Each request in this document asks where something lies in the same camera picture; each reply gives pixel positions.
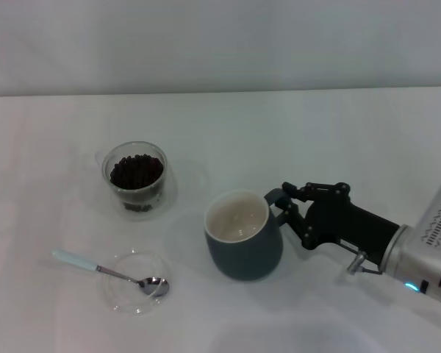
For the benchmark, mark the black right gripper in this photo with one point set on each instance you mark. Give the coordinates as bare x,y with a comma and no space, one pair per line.
334,224

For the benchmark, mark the dark blue-grey ceramic mug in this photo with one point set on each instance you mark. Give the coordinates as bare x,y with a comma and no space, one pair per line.
242,257

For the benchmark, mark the coffee beans pile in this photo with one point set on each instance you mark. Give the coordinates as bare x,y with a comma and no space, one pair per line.
136,173

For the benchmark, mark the double-walled glass cup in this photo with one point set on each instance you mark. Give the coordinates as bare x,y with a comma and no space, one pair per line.
112,191

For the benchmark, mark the white tablecloth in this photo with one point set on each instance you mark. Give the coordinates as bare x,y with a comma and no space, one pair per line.
316,147

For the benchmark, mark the clear glass saucer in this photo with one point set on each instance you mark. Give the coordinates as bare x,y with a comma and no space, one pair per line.
132,305

